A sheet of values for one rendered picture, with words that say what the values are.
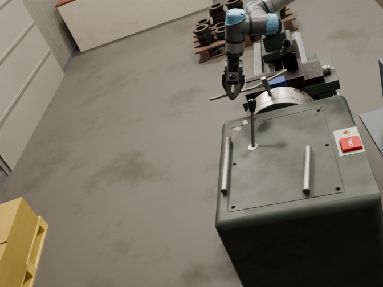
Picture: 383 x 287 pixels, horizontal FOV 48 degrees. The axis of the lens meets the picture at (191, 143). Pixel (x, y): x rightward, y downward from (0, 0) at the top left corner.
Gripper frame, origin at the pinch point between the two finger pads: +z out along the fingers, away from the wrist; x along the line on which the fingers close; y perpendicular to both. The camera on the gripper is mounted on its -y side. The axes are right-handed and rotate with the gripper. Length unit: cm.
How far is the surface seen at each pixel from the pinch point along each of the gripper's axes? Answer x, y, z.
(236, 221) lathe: -3, -63, 5
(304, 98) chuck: -29.7, 5.1, 2.0
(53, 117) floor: 230, 293, 213
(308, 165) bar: -24, -47, -5
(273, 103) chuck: -16.7, -1.0, 1.2
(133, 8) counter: 166, 521, 150
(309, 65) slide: -42, 72, 21
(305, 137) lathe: -25.5, -30.2, -3.5
